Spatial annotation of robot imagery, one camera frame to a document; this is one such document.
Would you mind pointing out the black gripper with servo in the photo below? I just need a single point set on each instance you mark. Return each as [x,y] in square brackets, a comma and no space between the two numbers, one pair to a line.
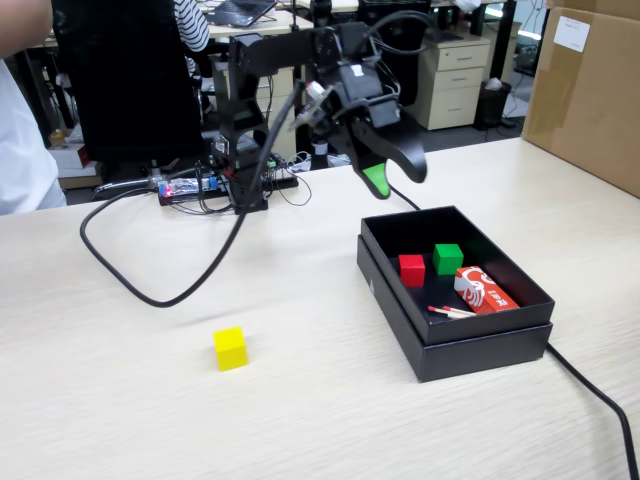
[360,95]

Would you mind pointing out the red wooden cube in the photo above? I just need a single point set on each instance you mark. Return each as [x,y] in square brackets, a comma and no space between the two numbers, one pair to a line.
[412,272]

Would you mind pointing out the green wooden cube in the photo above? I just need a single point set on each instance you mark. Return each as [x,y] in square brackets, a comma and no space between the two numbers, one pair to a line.
[448,260]

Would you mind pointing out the yellow wooden cube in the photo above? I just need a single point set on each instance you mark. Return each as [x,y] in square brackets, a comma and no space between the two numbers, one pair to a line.
[231,352]

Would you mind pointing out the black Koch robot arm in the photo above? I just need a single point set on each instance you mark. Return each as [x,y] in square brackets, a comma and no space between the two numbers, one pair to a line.
[240,100]

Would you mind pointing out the bare forearm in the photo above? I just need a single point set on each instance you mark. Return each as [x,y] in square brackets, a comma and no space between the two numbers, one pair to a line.
[22,25]

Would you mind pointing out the black cardboard box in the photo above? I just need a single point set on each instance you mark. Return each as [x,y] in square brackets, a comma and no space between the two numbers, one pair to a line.
[490,325]

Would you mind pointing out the large brown cardboard box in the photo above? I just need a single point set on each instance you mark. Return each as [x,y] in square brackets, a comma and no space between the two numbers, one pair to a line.
[590,110]

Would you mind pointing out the black open box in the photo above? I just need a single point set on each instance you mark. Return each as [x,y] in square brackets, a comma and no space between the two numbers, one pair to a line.
[480,357]

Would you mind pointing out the white carton box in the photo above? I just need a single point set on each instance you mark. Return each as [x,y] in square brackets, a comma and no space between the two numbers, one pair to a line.
[75,157]

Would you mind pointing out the black swivel office chair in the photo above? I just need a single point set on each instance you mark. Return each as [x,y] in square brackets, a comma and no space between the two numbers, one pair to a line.
[412,80]

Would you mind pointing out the beige three drawer cabinet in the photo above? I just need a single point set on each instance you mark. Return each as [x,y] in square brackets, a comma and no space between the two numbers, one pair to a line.
[450,80]

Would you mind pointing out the black trash bin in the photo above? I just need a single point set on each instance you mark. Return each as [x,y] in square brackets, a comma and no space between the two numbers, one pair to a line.
[492,107]

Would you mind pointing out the red tipped wooden match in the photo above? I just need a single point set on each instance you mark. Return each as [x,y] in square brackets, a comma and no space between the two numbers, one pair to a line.
[460,311]
[440,312]

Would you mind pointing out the orange white matchbox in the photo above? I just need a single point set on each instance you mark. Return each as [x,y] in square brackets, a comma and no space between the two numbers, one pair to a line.
[480,292]

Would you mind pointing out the black pole with white bands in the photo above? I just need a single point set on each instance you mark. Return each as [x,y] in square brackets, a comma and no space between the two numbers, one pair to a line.
[320,7]

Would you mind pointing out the beige office desk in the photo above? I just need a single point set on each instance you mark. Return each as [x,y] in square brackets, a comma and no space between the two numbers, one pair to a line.
[287,22]

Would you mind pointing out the controller circuit board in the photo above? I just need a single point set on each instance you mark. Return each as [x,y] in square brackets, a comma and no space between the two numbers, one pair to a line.
[175,189]

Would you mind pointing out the black laptop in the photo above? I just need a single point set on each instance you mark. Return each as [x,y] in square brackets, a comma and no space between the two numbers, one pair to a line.
[240,10]

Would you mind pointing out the white shipping label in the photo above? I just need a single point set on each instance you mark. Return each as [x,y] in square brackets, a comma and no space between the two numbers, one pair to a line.
[571,34]

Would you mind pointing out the person in striped shirt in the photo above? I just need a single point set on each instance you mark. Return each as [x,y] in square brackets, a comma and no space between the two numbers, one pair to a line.
[192,25]

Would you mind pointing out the large black office chair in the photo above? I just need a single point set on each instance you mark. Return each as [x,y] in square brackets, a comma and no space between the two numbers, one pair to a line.
[125,75]

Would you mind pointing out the small yellow roll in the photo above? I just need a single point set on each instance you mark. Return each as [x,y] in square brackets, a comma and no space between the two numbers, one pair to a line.
[59,137]

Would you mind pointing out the person in white shirt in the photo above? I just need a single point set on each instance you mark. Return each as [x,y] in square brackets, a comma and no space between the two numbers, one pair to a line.
[22,150]

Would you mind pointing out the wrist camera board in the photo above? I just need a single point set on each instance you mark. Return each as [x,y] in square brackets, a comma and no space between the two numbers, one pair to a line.
[315,102]

